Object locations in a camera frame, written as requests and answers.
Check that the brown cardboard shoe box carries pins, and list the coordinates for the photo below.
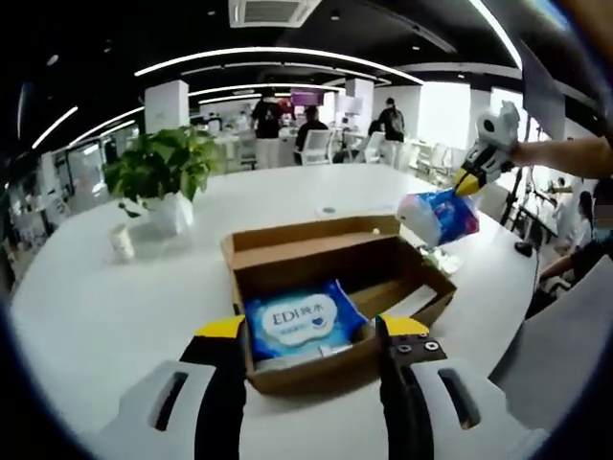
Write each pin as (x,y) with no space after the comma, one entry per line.
(311,374)

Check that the black computer mouse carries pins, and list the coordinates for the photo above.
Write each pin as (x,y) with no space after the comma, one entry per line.
(524,249)

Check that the grey chair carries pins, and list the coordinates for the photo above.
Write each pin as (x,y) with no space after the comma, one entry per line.
(555,350)

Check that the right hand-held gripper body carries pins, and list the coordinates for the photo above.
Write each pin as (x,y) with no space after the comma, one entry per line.
(500,131)

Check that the purple wall screen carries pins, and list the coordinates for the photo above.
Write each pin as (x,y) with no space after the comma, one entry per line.
(306,97)

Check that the blue white wet wipe pack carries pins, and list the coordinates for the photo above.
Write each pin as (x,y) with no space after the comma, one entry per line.
(301,321)

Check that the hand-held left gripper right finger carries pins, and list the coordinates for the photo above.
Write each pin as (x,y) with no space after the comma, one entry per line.
(402,383)

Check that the long curved ceiling light strip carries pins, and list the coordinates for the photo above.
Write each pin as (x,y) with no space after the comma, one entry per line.
(268,52)

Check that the blue soft tissue pack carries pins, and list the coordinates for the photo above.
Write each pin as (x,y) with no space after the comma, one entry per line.
(440,215)

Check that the potted green plant white pot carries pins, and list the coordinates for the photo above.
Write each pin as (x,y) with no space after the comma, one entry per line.
(158,167)

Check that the white paper cup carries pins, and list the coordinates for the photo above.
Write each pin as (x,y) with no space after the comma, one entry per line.
(122,244)

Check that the silver green packet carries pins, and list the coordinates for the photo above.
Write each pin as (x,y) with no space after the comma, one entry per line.
(443,261)

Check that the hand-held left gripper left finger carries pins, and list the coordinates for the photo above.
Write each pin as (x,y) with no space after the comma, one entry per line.
(220,374)

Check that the ceiling air conditioner vent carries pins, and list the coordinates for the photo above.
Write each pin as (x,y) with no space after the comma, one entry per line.
(273,12)

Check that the white office chair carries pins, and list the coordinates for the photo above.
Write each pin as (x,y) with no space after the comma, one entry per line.
(376,146)
(318,146)

